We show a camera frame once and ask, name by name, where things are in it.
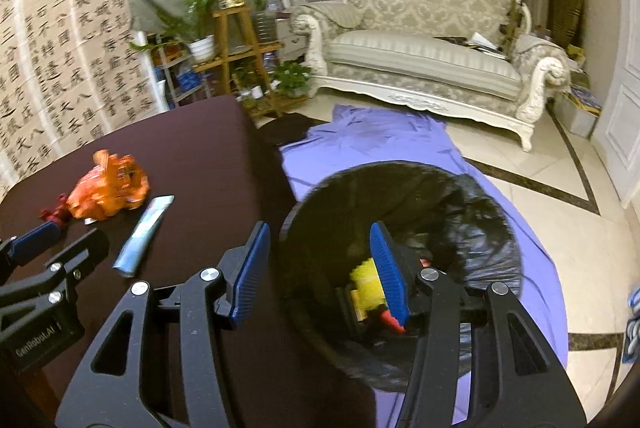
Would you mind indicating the papers and books pile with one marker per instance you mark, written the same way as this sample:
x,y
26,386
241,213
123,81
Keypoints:
x,y
475,44

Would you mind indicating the white teal wrapper packet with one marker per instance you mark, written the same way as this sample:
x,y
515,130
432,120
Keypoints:
x,y
142,238

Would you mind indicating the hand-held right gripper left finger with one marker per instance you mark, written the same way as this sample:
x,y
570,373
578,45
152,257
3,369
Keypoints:
x,y
250,268

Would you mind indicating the white panel door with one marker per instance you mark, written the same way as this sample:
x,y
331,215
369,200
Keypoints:
x,y
622,98

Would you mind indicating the red foam net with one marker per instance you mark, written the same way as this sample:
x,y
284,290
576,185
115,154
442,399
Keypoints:
x,y
392,320

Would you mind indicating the blue and white bag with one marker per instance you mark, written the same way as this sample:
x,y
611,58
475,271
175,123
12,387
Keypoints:
x,y
634,328

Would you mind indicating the purple cloth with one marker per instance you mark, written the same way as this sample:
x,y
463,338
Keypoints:
x,y
380,133

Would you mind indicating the box of books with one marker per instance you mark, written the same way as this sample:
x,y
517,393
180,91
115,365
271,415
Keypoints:
x,y
580,110

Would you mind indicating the yellow foam fruit net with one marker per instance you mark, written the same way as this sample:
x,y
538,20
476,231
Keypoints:
x,y
367,280

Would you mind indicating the orange plastic bag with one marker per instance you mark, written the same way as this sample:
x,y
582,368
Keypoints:
x,y
107,190

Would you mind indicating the small green floor plant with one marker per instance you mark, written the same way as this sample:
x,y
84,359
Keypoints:
x,y
290,78

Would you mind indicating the dark framed panel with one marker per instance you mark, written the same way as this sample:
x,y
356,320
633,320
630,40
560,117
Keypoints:
x,y
567,20

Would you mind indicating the metal storage shelf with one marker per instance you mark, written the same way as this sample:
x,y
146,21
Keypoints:
x,y
177,80

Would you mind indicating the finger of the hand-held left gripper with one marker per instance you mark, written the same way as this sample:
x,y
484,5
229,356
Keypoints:
x,y
37,234
87,248

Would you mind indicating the wooden plant stand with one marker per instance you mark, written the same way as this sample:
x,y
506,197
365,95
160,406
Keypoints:
x,y
235,38

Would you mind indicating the bin with black bag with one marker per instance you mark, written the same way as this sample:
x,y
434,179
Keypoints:
x,y
450,218

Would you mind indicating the small dark red object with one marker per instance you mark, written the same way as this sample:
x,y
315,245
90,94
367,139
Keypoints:
x,y
54,210

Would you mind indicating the white ornate sofa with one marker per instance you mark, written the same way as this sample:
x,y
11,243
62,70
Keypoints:
x,y
415,63

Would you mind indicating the green plant in white pot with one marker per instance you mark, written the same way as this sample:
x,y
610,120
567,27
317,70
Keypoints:
x,y
202,49

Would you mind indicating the dark leaning object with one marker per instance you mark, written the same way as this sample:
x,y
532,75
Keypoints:
x,y
512,28

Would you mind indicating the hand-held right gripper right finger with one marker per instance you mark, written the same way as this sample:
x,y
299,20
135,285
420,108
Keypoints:
x,y
390,268

